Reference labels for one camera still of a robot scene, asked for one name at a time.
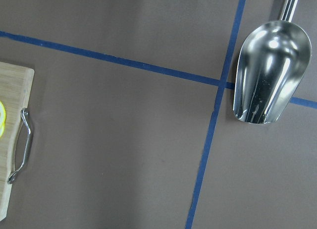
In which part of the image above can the metal scoop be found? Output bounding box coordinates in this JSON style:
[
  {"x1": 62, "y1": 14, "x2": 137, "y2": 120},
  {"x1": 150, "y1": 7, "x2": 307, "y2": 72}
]
[{"x1": 233, "y1": 0, "x2": 312, "y2": 124}]

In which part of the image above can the metal board handle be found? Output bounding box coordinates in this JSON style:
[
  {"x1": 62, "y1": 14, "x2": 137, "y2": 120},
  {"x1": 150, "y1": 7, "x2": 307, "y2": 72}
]
[{"x1": 7, "y1": 108, "x2": 34, "y2": 184}]

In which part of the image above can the upper lemon slice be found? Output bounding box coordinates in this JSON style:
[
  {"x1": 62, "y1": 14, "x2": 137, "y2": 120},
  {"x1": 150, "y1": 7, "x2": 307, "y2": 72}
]
[{"x1": 0, "y1": 102, "x2": 6, "y2": 126}]

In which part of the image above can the lower stacked lemon slice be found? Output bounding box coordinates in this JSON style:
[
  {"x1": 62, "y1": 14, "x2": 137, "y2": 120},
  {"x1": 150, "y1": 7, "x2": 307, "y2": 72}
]
[{"x1": 0, "y1": 121, "x2": 5, "y2": 137}]

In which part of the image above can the bamboo cutting board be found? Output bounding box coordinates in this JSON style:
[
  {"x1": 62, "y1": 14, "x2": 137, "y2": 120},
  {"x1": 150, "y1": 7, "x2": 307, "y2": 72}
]
[{"x1": 0, "y1": 62, "x2": 34, "y2": 220}]

